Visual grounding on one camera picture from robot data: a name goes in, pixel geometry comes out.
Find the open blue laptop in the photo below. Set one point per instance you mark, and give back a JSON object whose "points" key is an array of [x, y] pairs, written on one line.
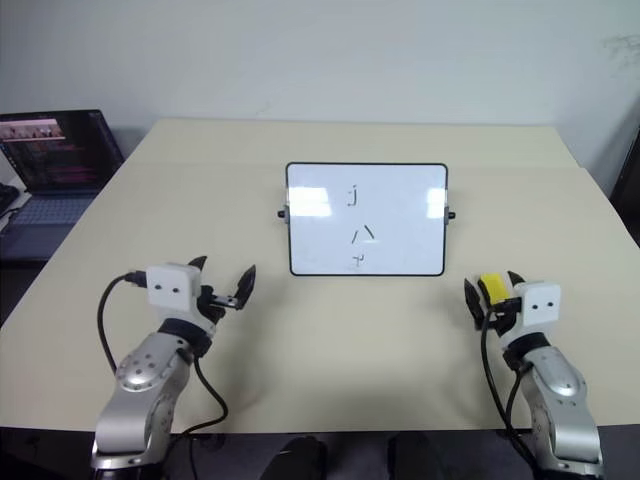
{"points": [[45, 185]]}

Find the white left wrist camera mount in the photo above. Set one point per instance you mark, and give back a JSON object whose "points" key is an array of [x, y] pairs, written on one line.
{"points": [[170, 287]]}

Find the small black-framed whiteboard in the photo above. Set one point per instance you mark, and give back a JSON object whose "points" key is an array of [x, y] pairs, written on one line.
{"points": [[366, 219]]}

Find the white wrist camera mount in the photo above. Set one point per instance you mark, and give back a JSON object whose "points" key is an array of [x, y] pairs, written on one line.
{"points": [[170, 287], [537, 307]]}

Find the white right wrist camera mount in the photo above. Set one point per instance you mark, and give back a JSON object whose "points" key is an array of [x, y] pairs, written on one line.
{"points": [[537, 307]]}

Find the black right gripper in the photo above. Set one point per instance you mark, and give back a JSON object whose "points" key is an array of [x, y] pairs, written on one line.
{"points": [[505, 315]]}

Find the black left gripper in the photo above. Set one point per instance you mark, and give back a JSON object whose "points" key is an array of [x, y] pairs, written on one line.
{"points": [[212, 303]]}

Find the dark rounded left foot shape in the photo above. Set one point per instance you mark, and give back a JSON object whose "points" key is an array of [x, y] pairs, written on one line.
{"points": [[295, 457]]}

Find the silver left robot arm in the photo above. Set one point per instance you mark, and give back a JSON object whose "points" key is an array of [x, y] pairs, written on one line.
{"points": [[145, 380]]}

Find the small yellow block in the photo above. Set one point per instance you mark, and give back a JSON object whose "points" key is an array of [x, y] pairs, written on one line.
{"points": [[494, 288]]}

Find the dark object at wall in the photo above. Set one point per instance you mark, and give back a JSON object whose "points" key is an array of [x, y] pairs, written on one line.
{"points": [[627, 170]]}

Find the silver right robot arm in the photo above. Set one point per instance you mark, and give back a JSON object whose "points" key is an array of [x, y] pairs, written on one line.
{"points": [[560, 395]]}

